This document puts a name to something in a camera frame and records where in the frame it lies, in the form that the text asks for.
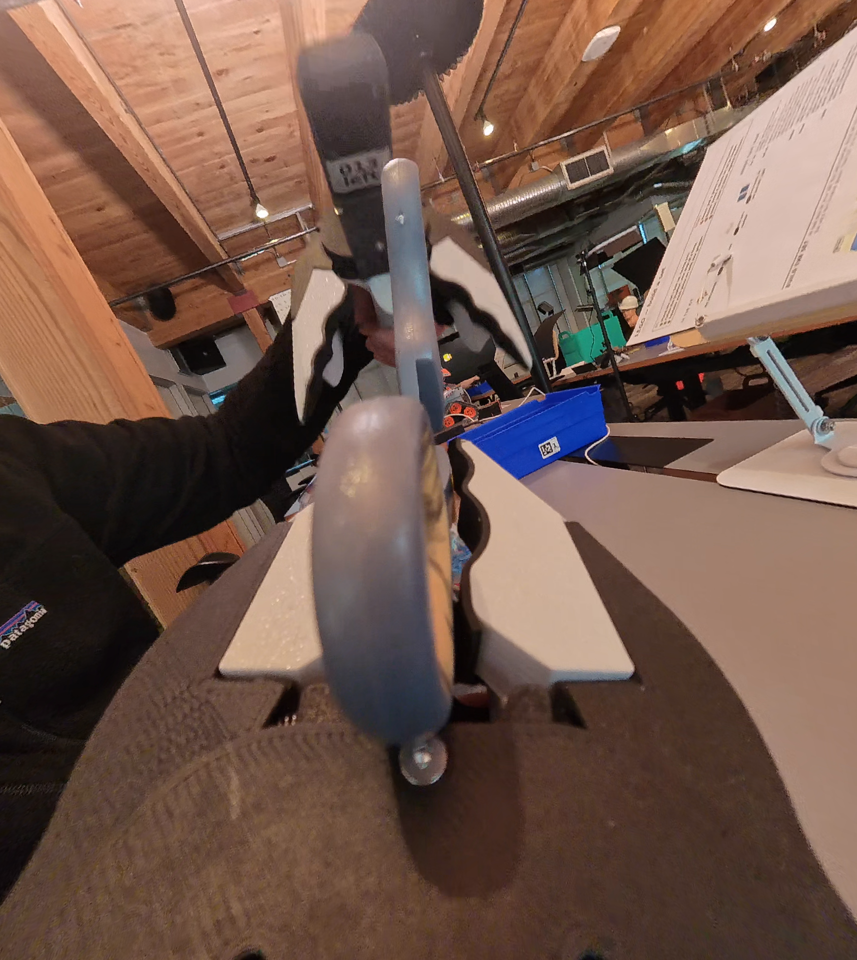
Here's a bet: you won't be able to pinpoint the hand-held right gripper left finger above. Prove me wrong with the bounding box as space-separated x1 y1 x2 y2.
219 495 337 688

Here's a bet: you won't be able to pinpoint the blue labelled storage bin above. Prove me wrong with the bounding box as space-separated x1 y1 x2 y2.
459 386 611 483

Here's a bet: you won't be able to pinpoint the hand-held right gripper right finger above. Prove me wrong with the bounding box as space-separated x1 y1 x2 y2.
451 440 637 696

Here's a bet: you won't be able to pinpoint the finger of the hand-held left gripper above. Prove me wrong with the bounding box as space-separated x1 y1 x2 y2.
289 263 379 424
426 233 538 376

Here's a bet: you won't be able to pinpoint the toy robot orange wheels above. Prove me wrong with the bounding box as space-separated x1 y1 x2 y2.
441 381 500 432

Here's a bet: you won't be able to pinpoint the white ceiling vent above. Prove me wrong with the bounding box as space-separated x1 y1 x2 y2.
559 144 619 190

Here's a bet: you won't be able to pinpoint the printed instruction sheet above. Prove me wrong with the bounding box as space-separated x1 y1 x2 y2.
627 0 857 346

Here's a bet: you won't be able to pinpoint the person's left forearm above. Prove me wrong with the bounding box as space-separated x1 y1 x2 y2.
0 320 328 564

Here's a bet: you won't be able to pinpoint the silver air duct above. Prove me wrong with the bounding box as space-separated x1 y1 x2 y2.
466 108 737 229

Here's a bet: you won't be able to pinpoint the person's left hand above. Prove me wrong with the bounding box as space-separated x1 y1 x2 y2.
363 321 401 369

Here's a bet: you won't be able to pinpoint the yellow-handled scissors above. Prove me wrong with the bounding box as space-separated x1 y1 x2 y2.
309 156 463 784

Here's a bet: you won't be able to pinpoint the green storage bin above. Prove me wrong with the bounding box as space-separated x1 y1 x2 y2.
555 311 628 370

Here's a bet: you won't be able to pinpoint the person's black clothing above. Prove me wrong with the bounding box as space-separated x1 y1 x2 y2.
0 495 163 939

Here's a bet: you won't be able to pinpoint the black vertical pole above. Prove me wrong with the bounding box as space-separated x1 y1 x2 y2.
354 0 553 394

